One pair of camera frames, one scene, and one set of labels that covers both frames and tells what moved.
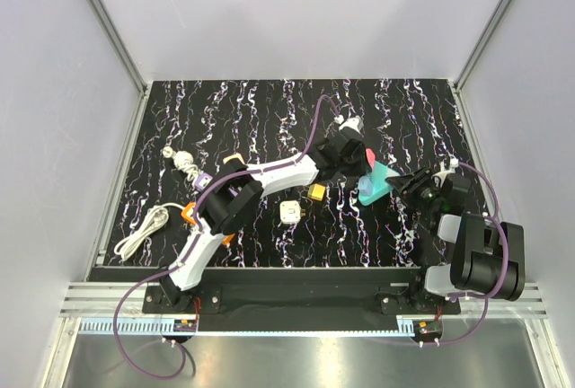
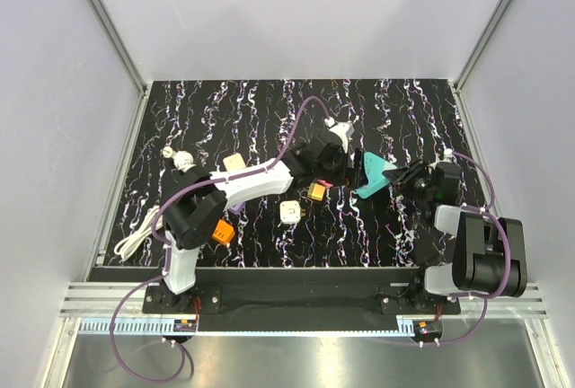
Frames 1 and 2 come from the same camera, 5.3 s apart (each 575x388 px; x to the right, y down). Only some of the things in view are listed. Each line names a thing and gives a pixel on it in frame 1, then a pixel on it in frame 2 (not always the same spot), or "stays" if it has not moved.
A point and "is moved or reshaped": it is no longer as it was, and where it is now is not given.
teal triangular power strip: x=380 y=185 is moved or reshaped
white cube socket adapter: x=290 y=211 stays
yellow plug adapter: x=316 y=191 stays
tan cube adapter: x=234 y=156 stays
